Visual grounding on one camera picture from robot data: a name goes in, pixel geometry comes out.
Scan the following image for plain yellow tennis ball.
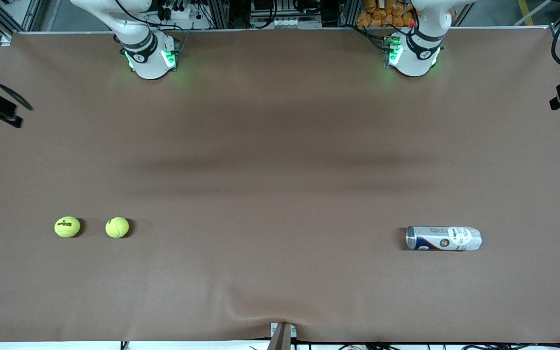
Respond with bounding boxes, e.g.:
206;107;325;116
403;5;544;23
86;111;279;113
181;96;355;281
105;217;130;239

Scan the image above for bag of orange items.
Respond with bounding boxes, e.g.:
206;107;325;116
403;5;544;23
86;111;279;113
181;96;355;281
356;0;418;28

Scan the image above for clear tennis ball can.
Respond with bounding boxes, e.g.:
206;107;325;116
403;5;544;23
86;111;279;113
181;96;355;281
405;225;483;252

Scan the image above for brown table mat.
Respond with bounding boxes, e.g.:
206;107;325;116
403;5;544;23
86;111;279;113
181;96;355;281
0;28;560;344

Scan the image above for grey metal post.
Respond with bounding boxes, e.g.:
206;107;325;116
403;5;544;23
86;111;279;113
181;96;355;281
267;322;298;350

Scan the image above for yellow tennis ball black print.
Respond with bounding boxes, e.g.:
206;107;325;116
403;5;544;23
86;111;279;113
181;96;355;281
54;216;81;239

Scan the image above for black electronics box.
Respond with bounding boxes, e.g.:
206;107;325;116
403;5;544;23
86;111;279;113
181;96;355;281
251;0;322;18

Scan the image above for white power strip with plugs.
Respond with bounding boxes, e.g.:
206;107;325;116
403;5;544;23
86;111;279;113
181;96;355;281
157;0;204;22

